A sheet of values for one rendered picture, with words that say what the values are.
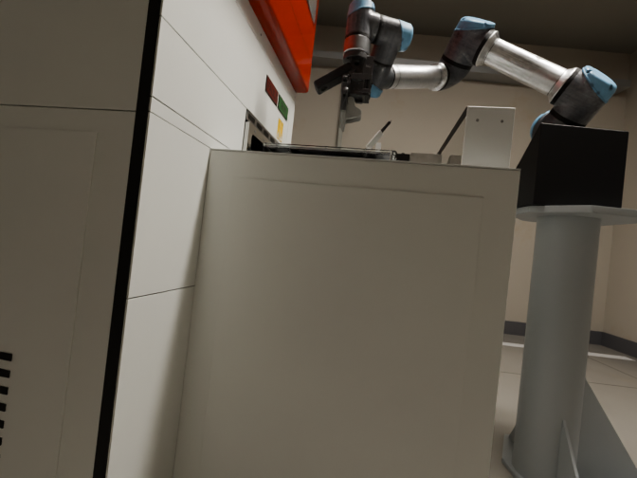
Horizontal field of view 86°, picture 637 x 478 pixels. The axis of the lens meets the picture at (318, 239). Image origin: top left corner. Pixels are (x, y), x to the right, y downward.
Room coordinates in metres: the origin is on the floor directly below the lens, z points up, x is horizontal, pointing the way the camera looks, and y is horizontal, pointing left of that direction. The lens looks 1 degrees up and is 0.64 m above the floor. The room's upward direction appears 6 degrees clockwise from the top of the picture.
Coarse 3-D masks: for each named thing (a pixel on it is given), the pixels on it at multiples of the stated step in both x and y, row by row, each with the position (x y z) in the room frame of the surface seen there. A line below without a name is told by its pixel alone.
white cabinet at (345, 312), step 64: (256, 192) 0.71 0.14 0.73; (320, 192) 0.69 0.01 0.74; (384, 192) 0.67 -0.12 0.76; (448, 192) 0.65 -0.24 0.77; (512, 192) 0.63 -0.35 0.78; (256, 256) 0.71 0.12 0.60; (320, 256) 0.69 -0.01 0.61; (384, 256) 0.67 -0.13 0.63; (448, 256) 0.65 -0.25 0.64; (192, 320) 0.74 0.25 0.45; (256, 320) 0.71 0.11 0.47; (320, 320) 0.69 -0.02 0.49; (384, 320) 0.66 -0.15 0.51; (448, 320) 0.64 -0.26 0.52; (192, 384) 0.73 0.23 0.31; (256, 384) 0.71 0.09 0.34; (320, 384) 0.68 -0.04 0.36; (384, 384) 0.66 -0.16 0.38; (448, 384) 0.64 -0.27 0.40; (192, 448) 0.73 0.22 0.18; (256, 448) 0.70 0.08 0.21; (320, 448) 0.68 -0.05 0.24; (384, 448) 0.66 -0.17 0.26; (448, 448) 0.64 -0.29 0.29
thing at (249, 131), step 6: (246, 126) 0.90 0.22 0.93; (252, 126) 0.92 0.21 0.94; (246, 132) 0.90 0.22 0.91; (252, 132) 0.92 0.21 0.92; (258, 132) 0.96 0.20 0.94; (246, 138) 0.90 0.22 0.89; (258, 138) 0.97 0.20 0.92; (264, 138) 1.02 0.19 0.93; (246, 144) 0.90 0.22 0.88; (246, 150) 0.90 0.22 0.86
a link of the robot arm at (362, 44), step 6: (354, 36) 0.93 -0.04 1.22; (360, 36) 0.92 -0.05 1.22; (348, 42) 0.94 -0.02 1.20; (354, 42) 0.93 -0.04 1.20; (360, 42) 0.92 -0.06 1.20; (366, 42) 0.93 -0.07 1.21; (348, 48) 0.93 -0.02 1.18; (354, 48) 0.93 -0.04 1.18; (360, 48) 0.93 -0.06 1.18; (366, 48) 0.93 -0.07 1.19
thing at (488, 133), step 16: (480, 112) 0.70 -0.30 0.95; (496, 112) 0.69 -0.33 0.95; (512, 112) 0.69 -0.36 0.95; (464, 128) 0.71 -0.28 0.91; (480, 128) 0.70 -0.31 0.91; (496, 128) 0.69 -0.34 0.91; (512, 128) 0.69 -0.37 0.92; (464, 144) 0.70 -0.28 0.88; (480, 144) 0.70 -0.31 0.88; (496, 144) 0.69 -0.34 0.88; (464, 160) 0.70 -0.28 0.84; (480, 160) 0.70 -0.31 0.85; (496, 160) 0.69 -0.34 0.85
